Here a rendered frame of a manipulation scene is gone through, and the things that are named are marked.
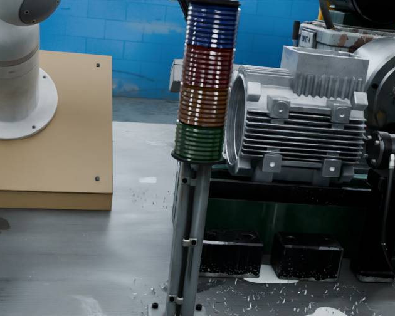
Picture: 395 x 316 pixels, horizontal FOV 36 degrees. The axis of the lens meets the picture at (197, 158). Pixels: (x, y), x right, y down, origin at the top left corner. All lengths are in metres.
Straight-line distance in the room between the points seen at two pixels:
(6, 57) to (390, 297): 0.72
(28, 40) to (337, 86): 0.51
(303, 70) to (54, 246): 0.49
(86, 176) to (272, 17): 5.75
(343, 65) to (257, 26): 5.76
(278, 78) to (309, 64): 0.05
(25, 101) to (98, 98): 0.17
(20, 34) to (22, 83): 0.12
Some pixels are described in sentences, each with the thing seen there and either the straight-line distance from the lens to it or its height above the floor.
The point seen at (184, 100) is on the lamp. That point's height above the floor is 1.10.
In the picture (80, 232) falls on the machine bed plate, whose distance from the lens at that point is 1.07.
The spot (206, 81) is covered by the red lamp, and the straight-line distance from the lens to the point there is 0.69.
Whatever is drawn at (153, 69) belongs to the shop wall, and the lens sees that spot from 6.56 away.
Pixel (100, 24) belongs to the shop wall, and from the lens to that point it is 6.45.
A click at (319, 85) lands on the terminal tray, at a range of 1.02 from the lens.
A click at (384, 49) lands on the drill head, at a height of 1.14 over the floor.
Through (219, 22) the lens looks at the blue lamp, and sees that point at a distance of 0.68.
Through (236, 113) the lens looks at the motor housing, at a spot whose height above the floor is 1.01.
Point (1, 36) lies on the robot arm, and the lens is 1.03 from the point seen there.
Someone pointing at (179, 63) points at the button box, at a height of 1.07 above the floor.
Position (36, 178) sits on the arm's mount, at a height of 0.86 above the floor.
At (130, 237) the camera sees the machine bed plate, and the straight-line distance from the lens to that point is 1.06.
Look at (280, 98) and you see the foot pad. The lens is 0.96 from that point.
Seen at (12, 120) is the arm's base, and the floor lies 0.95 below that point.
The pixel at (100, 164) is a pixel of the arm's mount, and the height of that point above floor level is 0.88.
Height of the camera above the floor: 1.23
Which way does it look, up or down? 16 degrees down
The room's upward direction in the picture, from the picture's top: 6 degrees clockwise
